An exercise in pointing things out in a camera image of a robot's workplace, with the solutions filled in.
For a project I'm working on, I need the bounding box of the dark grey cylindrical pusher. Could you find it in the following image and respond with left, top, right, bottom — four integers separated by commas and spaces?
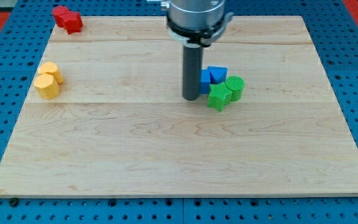
182, 46, 203, 101

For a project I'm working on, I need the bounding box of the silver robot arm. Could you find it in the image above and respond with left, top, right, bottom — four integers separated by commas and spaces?
159, 0, 234, 101

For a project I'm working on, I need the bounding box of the blue triangle block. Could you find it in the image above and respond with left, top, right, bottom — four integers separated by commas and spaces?
208, 66, 227, 85

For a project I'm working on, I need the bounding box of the blue cube block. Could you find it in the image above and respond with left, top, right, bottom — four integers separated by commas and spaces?
200, 69, 211, 94

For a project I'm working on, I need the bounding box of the green star block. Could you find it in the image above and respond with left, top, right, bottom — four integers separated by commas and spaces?
208, 82, 232, 111

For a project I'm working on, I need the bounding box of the green cylinder block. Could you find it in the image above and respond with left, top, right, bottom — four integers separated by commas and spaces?
225, 76, 245, 101

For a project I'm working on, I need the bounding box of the wooden board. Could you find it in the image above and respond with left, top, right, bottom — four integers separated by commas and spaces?
0, 16, 358, 198

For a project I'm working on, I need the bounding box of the red star block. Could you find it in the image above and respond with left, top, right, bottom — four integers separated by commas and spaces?
62, 11, 83, 34

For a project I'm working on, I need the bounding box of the red block rear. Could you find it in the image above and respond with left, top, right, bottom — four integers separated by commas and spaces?
52, 6, 68, 27

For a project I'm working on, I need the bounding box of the yellow block rear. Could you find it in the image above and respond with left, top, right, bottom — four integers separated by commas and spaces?
37, 62, 64, 84

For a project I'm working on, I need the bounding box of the yellow hexagon block front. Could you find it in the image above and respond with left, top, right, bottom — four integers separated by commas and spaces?
34, 73, 60, 100

